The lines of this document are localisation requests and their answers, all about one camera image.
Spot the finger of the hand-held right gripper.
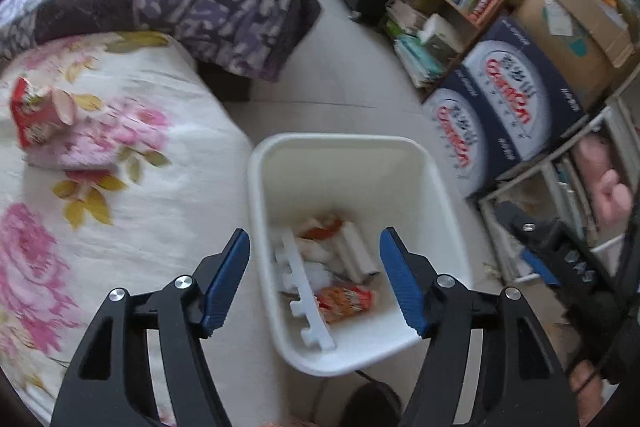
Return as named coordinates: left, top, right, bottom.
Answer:
left=492, top=201, right=563, bottom=288

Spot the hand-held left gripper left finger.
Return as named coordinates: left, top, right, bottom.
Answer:
left=50, top=228, right=251, bottom=427

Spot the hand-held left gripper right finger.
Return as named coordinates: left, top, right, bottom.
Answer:
left=378, top=227, right=581, bottom=427

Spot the white plastic bin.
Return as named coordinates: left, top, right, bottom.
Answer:
left=247, top=133, right=475, bottom=378

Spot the person's right hand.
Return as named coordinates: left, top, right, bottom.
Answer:
left=597, top=167, right=633, bottom=229

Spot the white striped wrapper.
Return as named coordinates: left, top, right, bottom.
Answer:
left=332, top=222, right=380, bottom=284

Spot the orange snack packet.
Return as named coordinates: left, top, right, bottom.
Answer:
left=312, top=284, right=376, bottom=325

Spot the white foam piece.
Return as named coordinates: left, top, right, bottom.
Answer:
left=274, top=229, right=337, bottom=352

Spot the crumpled white tissue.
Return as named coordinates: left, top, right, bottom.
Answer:
left=299, top=239, right=337, bottom=289

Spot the red and white wrapper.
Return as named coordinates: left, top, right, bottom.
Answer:
left=297, top=216, right=346, bottom=241

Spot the blue printed cardboard box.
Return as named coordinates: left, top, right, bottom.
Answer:
left=460, top=14, right=589, bottom=164
left=422, top=87, right=507, bottom=200

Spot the floral blanket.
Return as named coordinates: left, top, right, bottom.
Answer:
left=0, top=31, right=271, bottom=427

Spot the black round object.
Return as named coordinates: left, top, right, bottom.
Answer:
left=344, top=382, right=403, bottom=427

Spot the brown cardboard box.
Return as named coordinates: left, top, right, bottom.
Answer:
left=512, top=0, right=636, bottom=108

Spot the stack of papers and books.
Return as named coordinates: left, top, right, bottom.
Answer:
left=382, top=0, right=466, bottom=90

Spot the red snack packet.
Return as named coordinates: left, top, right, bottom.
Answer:
left=10, top=76, right=79, bottom=151

